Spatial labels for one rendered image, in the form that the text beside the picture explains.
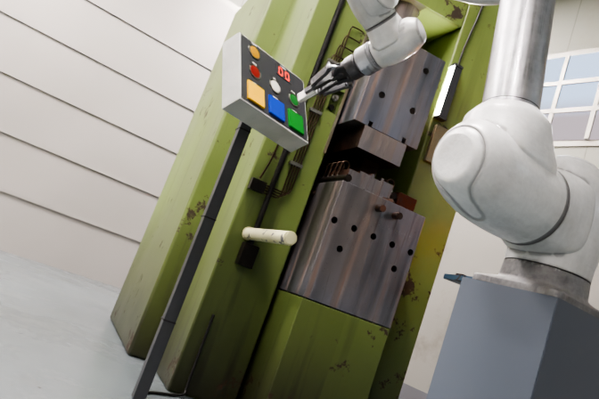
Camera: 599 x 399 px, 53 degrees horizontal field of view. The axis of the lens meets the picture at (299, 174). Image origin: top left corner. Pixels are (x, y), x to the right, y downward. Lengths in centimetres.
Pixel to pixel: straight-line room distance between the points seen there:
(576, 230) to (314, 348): 127
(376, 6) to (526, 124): 78
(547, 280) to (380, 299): 123
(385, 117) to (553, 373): 149
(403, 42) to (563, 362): 98
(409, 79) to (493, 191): 152
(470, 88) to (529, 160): 180
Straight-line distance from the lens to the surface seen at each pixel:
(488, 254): 501
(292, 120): 201
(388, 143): 237
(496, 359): 110
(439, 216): 265
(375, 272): 226
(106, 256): 571
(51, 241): 558
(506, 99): 108
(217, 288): 225
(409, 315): 260
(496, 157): 97
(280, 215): 231
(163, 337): 199
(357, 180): 229
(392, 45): 174
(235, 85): 188
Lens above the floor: 45
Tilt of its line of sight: 11 degrees up
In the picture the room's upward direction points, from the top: 20 degrees clockwise
